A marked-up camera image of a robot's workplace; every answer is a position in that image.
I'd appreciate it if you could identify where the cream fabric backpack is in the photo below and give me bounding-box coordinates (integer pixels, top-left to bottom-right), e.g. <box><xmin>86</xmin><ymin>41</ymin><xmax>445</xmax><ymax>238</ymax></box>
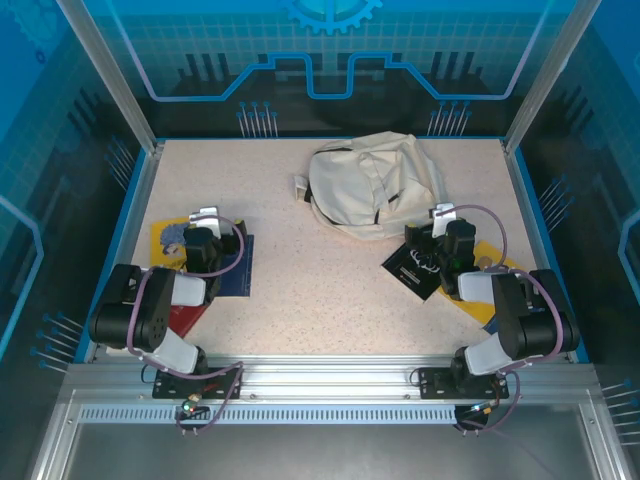
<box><xmin>291</xmin><ymin>130</ymin><xmax>450</xmax><ymax>242</ymax></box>

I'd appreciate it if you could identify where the aluminium front rail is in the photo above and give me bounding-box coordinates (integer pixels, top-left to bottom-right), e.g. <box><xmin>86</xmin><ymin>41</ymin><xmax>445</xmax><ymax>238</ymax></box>
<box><xmin>64</xmin><ymin>354</ymin><xmax>599</xmax><ymax>401</ymax></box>

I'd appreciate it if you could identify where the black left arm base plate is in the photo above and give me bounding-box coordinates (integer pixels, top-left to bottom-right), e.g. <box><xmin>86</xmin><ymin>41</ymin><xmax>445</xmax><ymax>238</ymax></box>
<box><xmin>152</xmin><ymin>366</ymin><xmax>242</xmax><ymax>401</ymax></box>

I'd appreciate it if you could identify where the aluminium right frame post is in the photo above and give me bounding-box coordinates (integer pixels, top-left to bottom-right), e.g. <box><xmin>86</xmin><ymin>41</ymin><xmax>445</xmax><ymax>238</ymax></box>
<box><xmin>502</xmin><ymin>0</ymin><xmax>604</xmax><ymax>154</ymax></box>

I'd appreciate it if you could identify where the blue printed right side panel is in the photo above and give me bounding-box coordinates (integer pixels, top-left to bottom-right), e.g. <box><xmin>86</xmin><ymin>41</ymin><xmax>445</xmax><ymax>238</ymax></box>
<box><xmin>519</xmin><ymin>0</ymin><xmax>640</xmax><ymax>480</ymax></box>

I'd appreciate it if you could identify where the yellow cartoon crowd cover book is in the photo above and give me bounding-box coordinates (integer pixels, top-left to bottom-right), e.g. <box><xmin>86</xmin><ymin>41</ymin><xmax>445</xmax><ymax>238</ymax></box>
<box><xmin>151</xmin><ymin>215</ymin><xmax>194</xmax><ymax>275</ymax></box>

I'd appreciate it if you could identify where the aluminium rail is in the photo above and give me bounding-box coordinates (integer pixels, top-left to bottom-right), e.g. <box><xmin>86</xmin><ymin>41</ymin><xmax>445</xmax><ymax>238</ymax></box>
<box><xmin>82</xmin><ymin>142</ymin><xmax>166</xmax><ymax>364</ymax></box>
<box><xmin>64</xmin><ymin>354</ymin><xmax>599</xmax><ymax>401</ymax></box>
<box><xmin>502</xmin><ymin>139</ymin><xmax>574</xmax><ymax>362</ymax></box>

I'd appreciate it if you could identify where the navy blue book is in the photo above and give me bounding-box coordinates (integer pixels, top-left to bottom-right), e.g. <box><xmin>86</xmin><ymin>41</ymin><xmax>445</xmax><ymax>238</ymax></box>
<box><xmin>214</xmin><ymin>234</ymin><xmax>255</xmax><ymax>300</ymax></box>

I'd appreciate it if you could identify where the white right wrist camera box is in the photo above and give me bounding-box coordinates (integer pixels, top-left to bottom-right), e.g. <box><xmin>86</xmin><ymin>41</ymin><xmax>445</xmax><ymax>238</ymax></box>
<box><xmin>431</xmin><ymin>202</ymin><xmax>459</xmax><ymax>240</ymax></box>

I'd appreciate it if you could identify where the blue printed left side panel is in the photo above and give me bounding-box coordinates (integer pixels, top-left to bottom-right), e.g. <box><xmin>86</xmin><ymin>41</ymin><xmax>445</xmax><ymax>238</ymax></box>
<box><xmin>0</xmin><ymin>0</ymin><xmax>151</xmax><ymax>480</ymax></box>

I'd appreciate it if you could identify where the aluminium left frame post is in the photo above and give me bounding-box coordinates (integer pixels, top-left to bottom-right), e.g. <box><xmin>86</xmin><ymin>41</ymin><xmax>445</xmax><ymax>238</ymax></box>
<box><xmin>55</xmin><ymin>0</ymin><xmax>166</xmax><ymax>154</ymax></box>

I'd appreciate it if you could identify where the yellow paperback book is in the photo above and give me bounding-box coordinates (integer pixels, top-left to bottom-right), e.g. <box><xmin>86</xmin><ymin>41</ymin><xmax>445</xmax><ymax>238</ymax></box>
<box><xmin>433</xmin><ymin>238</ymin><xmax>521</xmax><ymax>331</ymax></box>

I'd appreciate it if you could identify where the aluminium right side rail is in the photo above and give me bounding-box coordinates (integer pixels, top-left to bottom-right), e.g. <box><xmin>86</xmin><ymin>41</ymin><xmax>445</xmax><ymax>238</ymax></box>
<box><xmin>502</xmin><ymin>139</ymin><xmax>574</xmax><ymax>362</ymax></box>

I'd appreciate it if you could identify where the black book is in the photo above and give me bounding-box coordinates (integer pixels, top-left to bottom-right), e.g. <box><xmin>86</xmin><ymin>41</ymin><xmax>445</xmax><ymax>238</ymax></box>
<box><xmin>381</xmin><ymin>242</ymin><xmax>447</xmax><ymax>303</ymax></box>

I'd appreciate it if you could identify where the aluminium left side rail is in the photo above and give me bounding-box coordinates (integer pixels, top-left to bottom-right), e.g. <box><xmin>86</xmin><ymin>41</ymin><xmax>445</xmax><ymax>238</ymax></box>
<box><xmin>82</xmin><ymin>142</ymin><xmax>166</xmax><ymax>364</ymax></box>

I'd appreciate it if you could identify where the aluminium frame post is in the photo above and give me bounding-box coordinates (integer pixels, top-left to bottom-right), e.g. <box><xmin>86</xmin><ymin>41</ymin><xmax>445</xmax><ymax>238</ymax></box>
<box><xmin>502</xmin><ymin>0</ymin><xmax>604</xmax><ymax>154</ymax></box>
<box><xmin>55</xmin><ymin>0</ymin><xmax>166</xmax><ymax>154</ymax></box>

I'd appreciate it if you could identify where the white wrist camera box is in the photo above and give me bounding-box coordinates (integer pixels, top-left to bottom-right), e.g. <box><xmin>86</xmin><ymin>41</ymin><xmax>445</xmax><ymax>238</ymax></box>
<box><xmin>431</xmin><ymin>202</ymin><xmax>459</xmax><ymax>240</ymax></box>
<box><xmin>188</xmin><ymin>205</ymin><xmax>222</xmax><ymax>240</ymax></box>

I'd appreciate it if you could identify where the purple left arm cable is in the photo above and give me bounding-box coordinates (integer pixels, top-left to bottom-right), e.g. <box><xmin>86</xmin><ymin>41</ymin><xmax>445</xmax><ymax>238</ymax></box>
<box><xmin>124</xmin><ymin>213</ymin><xmax>246</xmax><ymax>437</ymax></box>

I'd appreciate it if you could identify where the slotted grey cable duct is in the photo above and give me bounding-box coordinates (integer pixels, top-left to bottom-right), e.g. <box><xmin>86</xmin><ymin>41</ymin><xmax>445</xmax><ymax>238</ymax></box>
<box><xmin>78</xmin><ymin>405</ymin><xmax>459</xmax><ymax>426</ymax></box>

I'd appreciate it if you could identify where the blue printed panel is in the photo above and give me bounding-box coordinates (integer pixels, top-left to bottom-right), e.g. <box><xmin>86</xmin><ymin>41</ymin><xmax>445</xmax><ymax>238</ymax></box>
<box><xmin>0</xmin><ymin>0</ymin><xmax>151</xmax><ymax>480</ymax></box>
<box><xmin>82</xmin><ymin>0</ymin><xmax>576</xmax><ymax>139</ymax></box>
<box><xmin>519</xmin><ymin>0</ymin><xmax>640</xmax><ymax>480</ymax></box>

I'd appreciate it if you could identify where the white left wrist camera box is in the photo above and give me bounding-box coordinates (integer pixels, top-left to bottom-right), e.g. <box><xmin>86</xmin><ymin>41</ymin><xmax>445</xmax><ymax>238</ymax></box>
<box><xmin>188</xmin><ymin>205</ymin><xmax>222</xmax><ymax>240</ymax></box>

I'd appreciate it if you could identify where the blue printed back panel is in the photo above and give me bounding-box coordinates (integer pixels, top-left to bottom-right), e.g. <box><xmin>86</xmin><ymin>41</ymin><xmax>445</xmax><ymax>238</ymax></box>
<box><xmin>82</xmin><ymin>0</ymin><xmax>576</xmax><ymax>139</ymax></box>

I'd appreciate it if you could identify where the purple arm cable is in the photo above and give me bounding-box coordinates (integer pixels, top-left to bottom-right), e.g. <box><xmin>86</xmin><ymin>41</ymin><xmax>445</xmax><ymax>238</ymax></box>
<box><xmin>124</xmin><ymin>213</ymin><xmax>246</xmax><ymax>437</ymax></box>
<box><xmin>439</xmin><ymin>203</ymin><xmax>569</xmax><ymax>437</ymax></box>

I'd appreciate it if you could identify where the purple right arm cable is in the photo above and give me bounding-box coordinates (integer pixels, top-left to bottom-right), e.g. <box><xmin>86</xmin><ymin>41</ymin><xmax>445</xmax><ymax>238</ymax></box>
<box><xmin>439</xmin><ymin>203</ymin><xmax>569</xmax><ymax>437</ymax></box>

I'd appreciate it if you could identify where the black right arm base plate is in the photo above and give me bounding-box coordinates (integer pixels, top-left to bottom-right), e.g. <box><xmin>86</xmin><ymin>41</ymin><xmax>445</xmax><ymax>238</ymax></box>
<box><xmin>417</xmin><ymin>367</ymin><xmax>510</xmax><ymax>401</ymax></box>

